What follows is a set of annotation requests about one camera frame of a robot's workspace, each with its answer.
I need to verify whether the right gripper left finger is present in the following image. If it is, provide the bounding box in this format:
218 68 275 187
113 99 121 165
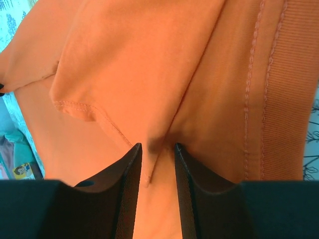
49 143 142 239

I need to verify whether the floral patterned table mat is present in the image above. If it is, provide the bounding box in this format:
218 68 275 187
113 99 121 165
0 0 45 180

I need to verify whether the orange t-shirt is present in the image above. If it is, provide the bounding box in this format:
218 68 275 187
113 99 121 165
0 0 319 239

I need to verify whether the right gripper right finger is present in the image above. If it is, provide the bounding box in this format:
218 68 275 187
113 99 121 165
174 143 252 239

